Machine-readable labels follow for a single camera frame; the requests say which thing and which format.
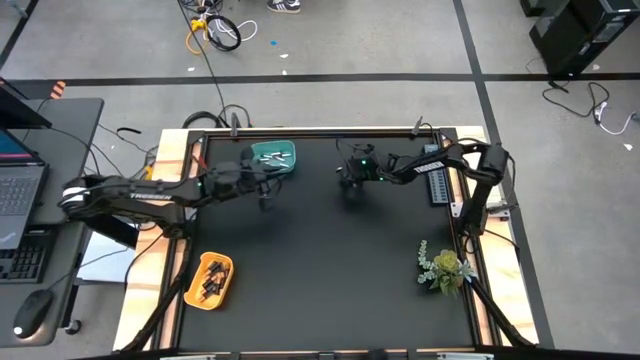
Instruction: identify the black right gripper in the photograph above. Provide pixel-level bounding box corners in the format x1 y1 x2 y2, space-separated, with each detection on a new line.
339 154 385 199

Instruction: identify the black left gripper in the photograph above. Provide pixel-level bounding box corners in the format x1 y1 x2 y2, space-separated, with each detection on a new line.
211 156 282 203

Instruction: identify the teal plastic bin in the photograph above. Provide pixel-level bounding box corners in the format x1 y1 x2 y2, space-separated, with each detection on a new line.
249 139 298 175

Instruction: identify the yellow plastic bin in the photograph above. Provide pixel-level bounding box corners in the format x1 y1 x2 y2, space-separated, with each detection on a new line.
183 251 235 311

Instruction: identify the grey multi-port hub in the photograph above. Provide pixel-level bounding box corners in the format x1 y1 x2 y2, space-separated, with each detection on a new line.
423 143 453 206

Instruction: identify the artificial green plant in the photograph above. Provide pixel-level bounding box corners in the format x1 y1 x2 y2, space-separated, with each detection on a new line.
417 239 479 299

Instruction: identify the black table mat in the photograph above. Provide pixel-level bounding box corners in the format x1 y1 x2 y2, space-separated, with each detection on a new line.
177 134 476 351

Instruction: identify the black desk crossbar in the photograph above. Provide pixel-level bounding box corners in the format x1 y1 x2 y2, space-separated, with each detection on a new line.
68 219 140 250

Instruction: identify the person's shoe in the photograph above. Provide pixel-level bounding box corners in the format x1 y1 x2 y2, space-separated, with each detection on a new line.
265 0 303 15

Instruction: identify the white floor panel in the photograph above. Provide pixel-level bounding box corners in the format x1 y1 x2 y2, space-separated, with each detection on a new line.
75 230 139 285

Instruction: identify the black desk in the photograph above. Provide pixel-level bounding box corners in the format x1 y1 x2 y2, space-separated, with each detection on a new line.
0 97 105 351

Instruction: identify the grey laptop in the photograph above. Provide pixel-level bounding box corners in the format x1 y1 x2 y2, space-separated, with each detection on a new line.
0 127 50 251

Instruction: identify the black monitor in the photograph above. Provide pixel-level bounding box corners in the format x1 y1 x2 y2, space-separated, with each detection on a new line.
0 78 53 131

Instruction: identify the black keyboard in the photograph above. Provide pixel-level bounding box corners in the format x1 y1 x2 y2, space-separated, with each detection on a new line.
0 243 50 285

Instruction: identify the black computer mouse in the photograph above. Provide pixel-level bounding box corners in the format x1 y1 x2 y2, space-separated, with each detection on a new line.
12 288 55 342

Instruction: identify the black computer cabinet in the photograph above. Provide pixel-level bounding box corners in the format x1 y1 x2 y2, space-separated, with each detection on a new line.
519 0 640 77

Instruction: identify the black cable loop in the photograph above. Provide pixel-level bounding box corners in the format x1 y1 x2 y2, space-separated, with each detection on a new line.
180 103 255 130

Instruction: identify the black cable bundle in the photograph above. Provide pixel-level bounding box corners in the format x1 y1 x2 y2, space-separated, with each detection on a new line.
82 122 161 181

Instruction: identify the long black floor cable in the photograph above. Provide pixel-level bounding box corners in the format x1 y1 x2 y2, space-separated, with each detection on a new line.
176 0 229 124

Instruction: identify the black cable coil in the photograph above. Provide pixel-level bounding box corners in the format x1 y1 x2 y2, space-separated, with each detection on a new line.
203 14 242 53

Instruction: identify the black frame strut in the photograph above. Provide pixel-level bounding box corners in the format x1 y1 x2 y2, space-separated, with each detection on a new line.
118 239 194 354
467 277 537 350

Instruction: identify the yellow cable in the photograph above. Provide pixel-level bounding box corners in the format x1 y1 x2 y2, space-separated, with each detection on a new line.
182 17 207 57

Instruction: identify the white power adapter cable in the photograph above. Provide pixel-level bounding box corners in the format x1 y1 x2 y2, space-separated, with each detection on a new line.
592 101 640 137

